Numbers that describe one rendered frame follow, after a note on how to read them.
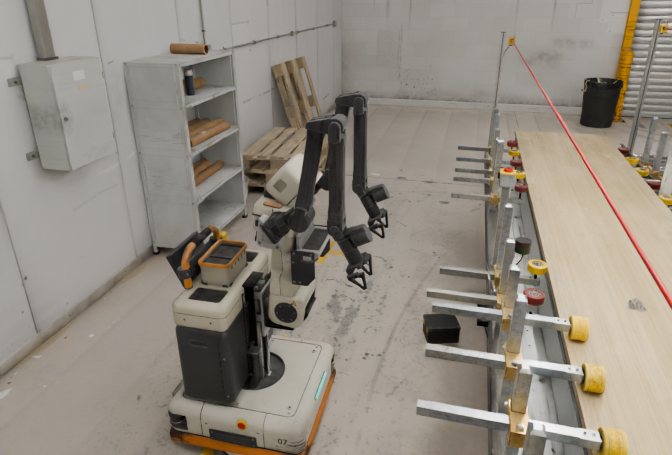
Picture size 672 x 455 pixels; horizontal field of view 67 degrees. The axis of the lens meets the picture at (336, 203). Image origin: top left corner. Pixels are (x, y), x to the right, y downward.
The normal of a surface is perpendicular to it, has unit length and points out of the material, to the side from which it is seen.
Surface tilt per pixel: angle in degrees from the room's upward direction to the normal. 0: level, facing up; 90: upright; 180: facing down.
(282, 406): 0
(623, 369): 0
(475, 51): 90
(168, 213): 90
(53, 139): 90
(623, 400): 0
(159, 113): 90
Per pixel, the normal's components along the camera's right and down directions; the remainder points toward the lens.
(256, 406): 0.00, -0.92
